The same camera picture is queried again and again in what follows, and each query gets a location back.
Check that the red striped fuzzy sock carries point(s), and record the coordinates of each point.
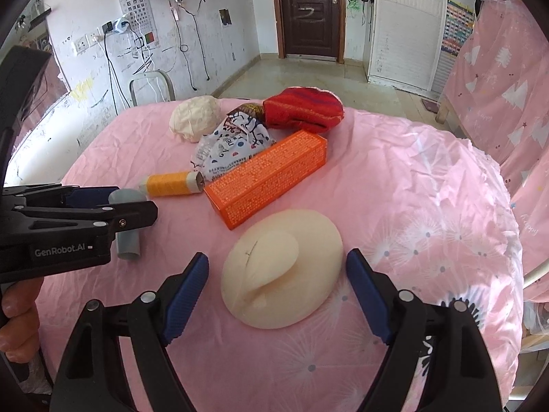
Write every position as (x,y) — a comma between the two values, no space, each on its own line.
(314,110)

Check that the white metal chair frame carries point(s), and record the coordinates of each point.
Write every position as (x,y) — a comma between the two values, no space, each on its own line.
(157,81)

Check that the person's left hand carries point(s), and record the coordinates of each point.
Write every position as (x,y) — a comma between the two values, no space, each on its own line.
(19,338)

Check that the cream sock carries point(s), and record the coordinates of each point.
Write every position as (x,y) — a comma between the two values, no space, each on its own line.
(194,118)

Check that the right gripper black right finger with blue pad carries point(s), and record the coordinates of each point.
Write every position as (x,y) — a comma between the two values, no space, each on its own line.
(460,375)

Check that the orange thread spool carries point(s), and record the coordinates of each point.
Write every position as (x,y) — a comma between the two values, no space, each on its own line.
(173,184)

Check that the orange rectangular box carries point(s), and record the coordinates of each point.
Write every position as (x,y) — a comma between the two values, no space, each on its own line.
(253,185)

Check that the colourful wall chart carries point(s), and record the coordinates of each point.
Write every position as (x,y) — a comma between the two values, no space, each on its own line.
(459,21)

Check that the cream round silicone pad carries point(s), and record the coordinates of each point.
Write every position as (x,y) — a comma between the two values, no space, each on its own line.
(282,269)

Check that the pink bed sheet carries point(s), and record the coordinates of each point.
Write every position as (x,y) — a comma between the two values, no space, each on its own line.
(424,207)

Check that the brown gold snack packet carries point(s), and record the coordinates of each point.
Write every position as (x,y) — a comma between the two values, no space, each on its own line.
(251,109)

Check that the white louvered wardrobe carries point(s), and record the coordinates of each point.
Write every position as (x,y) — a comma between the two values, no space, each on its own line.
(406,45)

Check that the dark brown door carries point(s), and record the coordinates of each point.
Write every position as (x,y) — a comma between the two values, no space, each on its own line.
(314,29)

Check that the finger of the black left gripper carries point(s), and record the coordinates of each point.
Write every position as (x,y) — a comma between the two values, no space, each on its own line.
(120,217)
(57,195)

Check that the white patterned snack bag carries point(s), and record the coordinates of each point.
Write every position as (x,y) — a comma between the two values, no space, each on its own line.
(238,138)

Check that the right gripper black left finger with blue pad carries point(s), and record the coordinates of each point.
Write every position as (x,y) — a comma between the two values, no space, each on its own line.
(92,375)

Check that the eye chart poster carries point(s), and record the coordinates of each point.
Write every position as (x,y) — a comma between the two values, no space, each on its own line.
(137,16)

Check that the pink tree pattern curtain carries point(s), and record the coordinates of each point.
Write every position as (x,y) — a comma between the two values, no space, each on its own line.
(498,88)

